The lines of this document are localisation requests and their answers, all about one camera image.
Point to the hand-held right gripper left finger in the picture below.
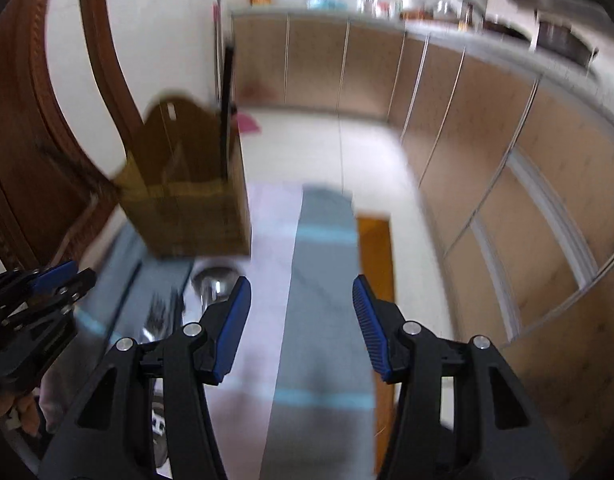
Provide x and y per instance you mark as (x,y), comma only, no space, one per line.
(234,320)

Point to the black chopstick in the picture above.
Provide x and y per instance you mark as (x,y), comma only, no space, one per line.
(228,110)

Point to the grey pink striped cloth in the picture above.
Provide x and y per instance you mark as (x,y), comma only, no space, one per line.
(322,310)

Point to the black wok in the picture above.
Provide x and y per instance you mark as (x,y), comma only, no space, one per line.
(504,27)

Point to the carved wooden chair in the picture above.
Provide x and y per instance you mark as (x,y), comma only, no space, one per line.
(17,135)

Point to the dark cooking pot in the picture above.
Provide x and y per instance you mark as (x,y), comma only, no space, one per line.
(567,42)

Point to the stack of white bowls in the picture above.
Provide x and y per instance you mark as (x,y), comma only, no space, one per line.
(413,0)

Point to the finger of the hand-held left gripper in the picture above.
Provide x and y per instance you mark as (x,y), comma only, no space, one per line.
(69,292)
(52,277)

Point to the pink dustpan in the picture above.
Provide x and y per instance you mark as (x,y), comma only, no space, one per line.
(248,124)

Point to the metal ladle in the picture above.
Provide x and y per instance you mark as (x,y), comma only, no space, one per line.
(212,285)

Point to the metal fork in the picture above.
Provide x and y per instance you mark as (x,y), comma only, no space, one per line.
(159,315)

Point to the blue cloth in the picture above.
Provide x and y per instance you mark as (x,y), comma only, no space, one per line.
(327,3)

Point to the kitchen counter cabinets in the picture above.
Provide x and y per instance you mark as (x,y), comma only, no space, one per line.
(487,135)

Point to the wooden utensil holder box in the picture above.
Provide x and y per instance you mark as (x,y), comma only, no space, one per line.
(187,210)

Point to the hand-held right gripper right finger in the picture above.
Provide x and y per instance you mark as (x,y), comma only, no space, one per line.
(369,330)

